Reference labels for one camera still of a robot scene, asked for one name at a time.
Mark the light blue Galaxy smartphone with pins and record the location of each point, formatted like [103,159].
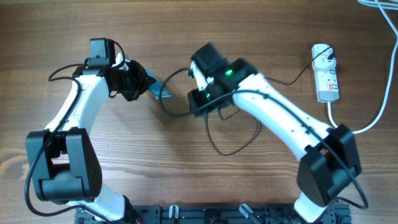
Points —
[154,89]

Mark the white power strip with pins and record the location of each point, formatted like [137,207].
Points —
[324,67]

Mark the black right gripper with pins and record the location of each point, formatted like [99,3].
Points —
[196,98]

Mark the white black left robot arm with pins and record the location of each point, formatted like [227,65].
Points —
[64,171]

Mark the black mounting rail base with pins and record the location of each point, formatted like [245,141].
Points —
[271,213]

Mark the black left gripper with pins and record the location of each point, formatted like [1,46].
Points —
[143,81]

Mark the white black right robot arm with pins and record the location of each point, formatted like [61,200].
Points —
[328,157]

